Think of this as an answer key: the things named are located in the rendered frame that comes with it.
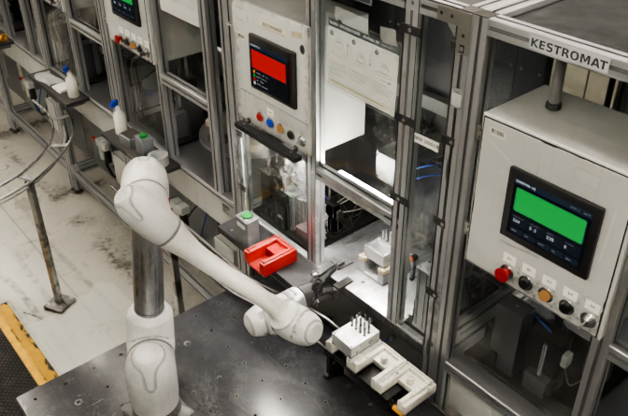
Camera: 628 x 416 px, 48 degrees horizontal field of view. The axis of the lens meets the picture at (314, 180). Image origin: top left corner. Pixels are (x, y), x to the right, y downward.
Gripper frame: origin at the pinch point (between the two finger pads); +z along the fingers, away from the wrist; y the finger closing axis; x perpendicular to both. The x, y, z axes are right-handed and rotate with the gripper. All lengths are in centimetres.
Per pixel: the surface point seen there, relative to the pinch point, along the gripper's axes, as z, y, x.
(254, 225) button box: -7.1, -0.4, 43.9
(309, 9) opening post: 3, 87, 22
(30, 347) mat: -76, -99, 148
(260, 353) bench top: -27.4, -32.8, 15.2
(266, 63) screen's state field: 0, 65, 40
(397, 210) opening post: 3.2, 34.6, -19.6
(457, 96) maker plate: 3, 80, -38
